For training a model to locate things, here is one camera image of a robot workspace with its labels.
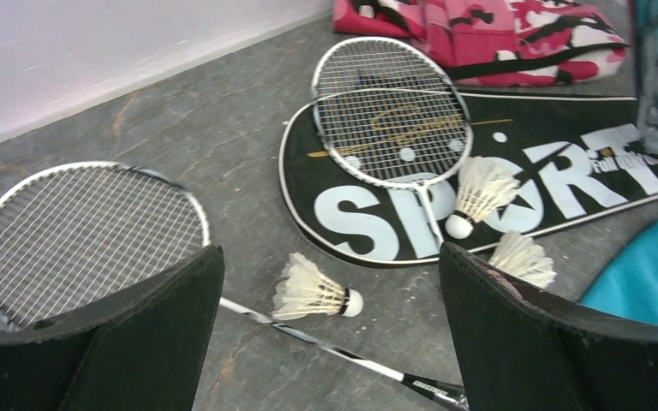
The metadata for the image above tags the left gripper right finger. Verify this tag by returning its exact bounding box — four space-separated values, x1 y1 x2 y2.
438 242 658 410

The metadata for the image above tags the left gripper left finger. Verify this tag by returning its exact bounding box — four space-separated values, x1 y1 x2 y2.
0 246 224 410

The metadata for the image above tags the shuttlecock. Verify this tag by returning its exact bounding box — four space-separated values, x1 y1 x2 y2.
272 253 364 321
488 231 557 289
445 156 521 240

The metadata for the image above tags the left badminton racket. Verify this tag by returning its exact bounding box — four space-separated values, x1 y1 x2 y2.
0 161 467 410

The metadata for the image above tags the badminton racket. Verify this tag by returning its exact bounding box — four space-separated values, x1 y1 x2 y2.
0 161 467 410
311 36 473 245

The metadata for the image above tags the right badminton racket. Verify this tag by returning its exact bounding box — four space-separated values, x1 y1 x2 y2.
311 36 473 245

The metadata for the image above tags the teal folded cloth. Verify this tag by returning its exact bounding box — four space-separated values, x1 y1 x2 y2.
579 220 658 325

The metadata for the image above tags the black racket cover bag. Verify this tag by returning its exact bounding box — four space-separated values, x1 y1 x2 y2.
278 92 658 267

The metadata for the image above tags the pink camouflage bag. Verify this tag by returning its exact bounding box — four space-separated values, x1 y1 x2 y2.
332 0 628 87

